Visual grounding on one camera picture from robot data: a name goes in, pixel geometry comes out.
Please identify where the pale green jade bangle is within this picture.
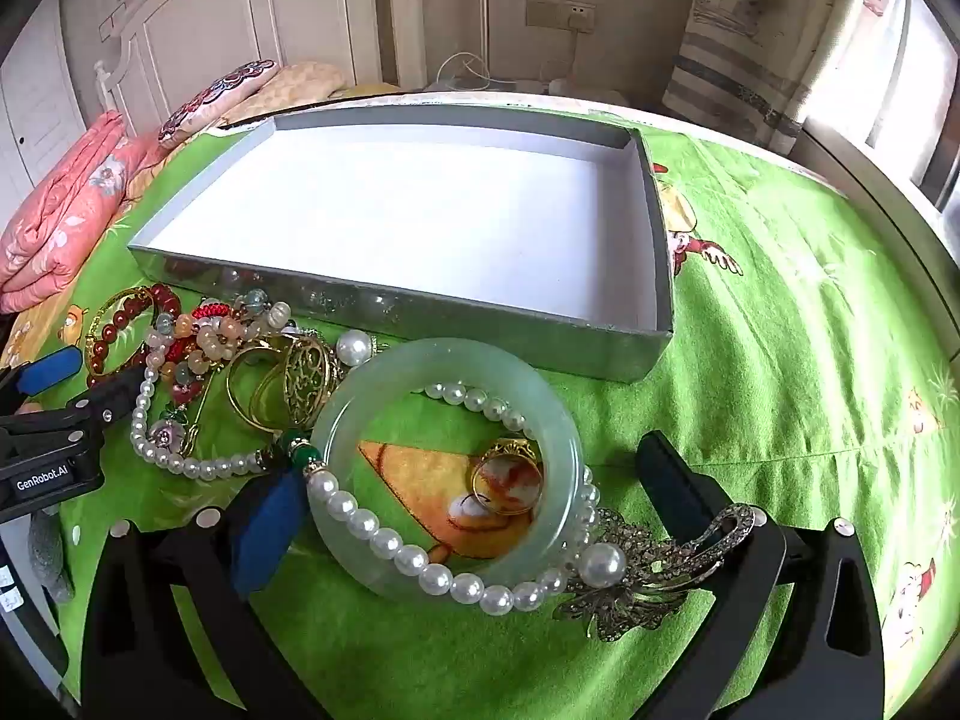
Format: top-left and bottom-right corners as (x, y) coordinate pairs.
(309, 337), (586, 602)

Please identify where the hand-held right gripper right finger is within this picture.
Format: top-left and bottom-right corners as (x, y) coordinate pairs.
(636, 431), (886, 720)

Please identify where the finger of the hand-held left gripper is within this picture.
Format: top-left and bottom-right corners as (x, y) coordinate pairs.
(0, 345), (82, 400)
(71, 364), (149, 437)

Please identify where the yellow pillow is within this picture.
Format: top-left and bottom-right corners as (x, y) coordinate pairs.
(217, 62), (350, 128)

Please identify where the printed curtain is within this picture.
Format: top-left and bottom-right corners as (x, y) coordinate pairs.
(664, 0), (886, 155)

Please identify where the person's left hand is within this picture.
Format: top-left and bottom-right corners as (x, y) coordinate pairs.
(28, 516), (76, 602)

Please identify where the green printed blanket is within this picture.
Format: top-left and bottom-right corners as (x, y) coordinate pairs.
(0, 94), (960, 720)

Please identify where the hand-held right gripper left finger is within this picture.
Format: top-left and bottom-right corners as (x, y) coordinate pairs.
(79, 465), (338, 720)

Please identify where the white cable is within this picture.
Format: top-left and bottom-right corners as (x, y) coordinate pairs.
(435, 52), (541, 95)

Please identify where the plain gold bangle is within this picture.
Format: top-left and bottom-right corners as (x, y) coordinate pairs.
(225, 345), (301, 425)

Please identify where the silver cardboard box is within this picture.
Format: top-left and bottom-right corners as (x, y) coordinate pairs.
(127, 105), (676, 383)

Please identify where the white wardrobe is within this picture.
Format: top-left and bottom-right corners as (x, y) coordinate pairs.
(0, 0), (87, 233)

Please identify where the wall socket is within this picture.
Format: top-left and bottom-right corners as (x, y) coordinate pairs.
(525, 0), (597, 32)

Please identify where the embroidered pillow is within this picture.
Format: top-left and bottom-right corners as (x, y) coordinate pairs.
(156, 60), (280, 149)

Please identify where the thin gold bangle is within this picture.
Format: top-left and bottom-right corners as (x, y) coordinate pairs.
(84, 289), (155, 387)

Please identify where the white window frame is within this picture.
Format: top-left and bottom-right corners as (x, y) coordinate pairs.
(795, 0), (960, 361)

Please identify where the multicolour bead bracelet red knot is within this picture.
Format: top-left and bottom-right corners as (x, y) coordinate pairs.
(139, 289), (293, 458)

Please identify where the silver rhinestone brooch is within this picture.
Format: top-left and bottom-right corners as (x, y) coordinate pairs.
(555, 502), (758, 642)

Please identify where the white pearl necklace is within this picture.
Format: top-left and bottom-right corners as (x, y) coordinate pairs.
(129, 330), (627, 616)

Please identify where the gold ring with orange stone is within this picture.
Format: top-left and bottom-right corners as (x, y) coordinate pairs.
(471, 439), (545, 517)

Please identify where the white bed headboard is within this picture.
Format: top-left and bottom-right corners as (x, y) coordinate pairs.
(94, 0), (391, 140)

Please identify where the pink floral quilt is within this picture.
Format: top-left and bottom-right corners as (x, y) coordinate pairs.
(0, 109), (162, 316)

